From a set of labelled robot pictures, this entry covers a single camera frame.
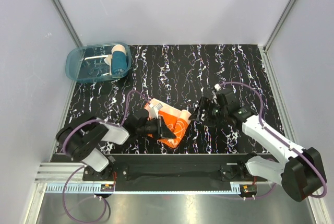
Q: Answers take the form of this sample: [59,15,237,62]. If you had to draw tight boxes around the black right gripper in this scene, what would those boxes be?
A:
[188,97,228,128]

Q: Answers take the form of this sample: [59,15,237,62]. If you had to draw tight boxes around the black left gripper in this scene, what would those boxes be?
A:
[137,116,176,140]

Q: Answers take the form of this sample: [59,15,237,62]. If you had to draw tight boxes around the orange cartoon towel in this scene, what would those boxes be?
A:
[144,98,191,148]

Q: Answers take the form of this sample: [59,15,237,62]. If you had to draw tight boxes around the teal beige cartoon towel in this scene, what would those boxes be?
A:
[104,44,127,75]

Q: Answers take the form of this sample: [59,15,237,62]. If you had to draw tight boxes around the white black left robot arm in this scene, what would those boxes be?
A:
[56,109,176,180]

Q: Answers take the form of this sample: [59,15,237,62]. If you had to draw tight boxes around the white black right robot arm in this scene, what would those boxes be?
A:
[189,95,327,202]

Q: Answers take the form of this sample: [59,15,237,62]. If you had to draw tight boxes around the left controller board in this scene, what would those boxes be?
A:
[101,184,115,192]

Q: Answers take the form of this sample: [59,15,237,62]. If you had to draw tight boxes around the controller board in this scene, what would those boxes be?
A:
[241,184,257,197]
[101,184,115,192]

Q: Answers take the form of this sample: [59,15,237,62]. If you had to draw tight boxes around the right controller board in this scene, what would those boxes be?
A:
[241,184,257,197]

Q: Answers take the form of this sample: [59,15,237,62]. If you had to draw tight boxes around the teal transparent plastic basin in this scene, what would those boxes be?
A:
[65,43,132,83]

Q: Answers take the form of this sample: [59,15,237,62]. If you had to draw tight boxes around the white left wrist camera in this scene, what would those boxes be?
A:
[148,103,163,119]

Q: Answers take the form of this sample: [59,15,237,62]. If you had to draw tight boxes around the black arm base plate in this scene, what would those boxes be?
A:
[83,153,255,182]

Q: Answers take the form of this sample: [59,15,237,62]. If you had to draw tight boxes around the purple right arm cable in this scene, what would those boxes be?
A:
[213,81,328,198]

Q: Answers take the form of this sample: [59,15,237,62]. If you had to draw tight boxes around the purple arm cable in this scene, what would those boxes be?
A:
[213,81,328,198]
[62,90,154,221]

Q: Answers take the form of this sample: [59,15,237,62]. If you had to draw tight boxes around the right slotted cable duct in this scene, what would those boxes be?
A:
[230,182,241,194]

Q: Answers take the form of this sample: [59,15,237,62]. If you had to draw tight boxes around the slotted cable duct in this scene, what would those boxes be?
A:
[45,183,112,194]
[230,182,241,194]

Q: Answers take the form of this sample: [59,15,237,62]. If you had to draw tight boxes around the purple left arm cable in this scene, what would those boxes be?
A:
[62,90,154,221]

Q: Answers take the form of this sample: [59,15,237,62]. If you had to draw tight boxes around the aluminium front frame rail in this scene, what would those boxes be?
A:
[33,162,319,184]

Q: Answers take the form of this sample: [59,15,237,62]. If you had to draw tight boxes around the left slotted cable duct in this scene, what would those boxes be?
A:
[45,183,112,194]

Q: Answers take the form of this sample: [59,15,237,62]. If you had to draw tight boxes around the right rear aluminium post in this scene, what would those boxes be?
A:
[263,0,298,53]

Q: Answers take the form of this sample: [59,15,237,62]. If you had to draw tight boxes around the aluminium post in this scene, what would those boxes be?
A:
[263,0,298,53]
[51,0,83,47]

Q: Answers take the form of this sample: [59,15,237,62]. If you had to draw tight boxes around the left rear aluminium post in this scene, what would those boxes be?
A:
[51,0,83,47]

